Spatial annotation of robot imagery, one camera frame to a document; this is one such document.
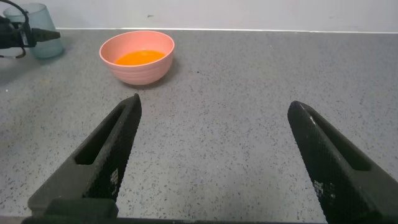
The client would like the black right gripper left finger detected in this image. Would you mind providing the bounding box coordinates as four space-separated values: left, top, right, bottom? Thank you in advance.
27 93 143 216

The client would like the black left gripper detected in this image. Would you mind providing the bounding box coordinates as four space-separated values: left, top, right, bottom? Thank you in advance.
0 16 62 50

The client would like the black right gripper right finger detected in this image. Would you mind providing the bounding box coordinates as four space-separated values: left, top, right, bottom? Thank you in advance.
287 100 398 224

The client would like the ribbed clear blue-tinted cup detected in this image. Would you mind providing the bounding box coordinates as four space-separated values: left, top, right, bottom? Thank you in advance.
2 2 65 60

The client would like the pink bowl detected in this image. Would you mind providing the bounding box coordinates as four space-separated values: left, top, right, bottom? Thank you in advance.
99 30 176 86

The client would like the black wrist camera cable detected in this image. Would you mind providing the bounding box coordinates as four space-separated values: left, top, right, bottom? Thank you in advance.
0 0 31 60

